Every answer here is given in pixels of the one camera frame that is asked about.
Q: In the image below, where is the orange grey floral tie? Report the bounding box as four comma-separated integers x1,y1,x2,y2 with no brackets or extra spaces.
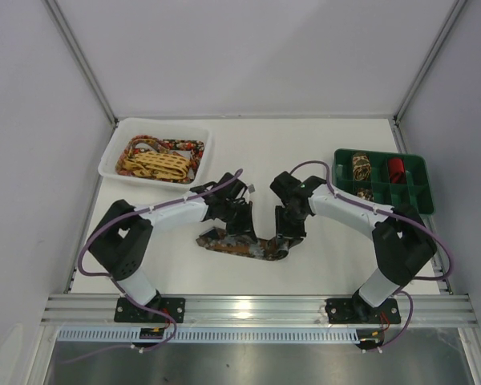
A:
196,227,303,261

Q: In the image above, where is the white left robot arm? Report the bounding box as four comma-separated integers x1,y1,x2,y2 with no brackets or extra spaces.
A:
78,170,256,306

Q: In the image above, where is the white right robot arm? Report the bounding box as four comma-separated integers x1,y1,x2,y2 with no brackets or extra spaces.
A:
270,172,437,311

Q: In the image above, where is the rolled leopard pattern tie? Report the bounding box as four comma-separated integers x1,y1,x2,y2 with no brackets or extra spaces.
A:
352,152,372,181

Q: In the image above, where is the rolled brown floral tie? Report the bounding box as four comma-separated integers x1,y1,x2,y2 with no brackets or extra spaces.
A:
356,188,374,201

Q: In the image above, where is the white perforated plastic basket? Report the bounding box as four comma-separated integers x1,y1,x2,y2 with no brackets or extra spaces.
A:
98,118,212,189

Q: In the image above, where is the gold patterned tie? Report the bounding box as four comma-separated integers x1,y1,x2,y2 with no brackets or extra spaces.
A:
115,150,192,181

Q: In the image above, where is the green compartment organizer tray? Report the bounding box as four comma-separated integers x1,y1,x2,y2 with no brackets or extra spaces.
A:
333,148,435,216

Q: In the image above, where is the rolled red tie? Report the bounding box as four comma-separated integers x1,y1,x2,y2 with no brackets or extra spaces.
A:
387,157,406,184

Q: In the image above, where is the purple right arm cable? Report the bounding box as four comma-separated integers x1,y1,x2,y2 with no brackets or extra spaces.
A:
290,160,455,352

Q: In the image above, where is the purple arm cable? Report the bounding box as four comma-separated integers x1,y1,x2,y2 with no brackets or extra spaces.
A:
59,168,245,364
290,160,455,352

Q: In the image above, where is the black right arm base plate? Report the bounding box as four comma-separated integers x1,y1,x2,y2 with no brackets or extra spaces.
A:
324,297,402,325

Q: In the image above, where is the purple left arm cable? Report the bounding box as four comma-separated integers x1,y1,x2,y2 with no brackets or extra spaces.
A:
59,168,245,364

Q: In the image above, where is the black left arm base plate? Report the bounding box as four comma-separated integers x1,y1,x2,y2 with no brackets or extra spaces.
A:
114,297,186,323

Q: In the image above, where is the white slotted cable duct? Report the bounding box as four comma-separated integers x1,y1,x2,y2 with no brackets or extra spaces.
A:
57,326,360,344

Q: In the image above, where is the aluminium front rail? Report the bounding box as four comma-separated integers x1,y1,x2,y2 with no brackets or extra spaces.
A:
41,294,478,328

